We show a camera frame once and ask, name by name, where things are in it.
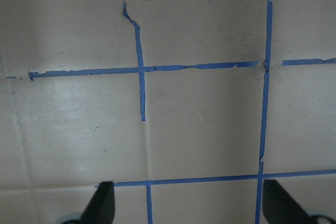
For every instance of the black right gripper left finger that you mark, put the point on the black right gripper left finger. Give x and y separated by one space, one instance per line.
101 207

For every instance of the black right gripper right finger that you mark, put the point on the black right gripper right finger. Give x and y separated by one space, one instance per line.
279 207

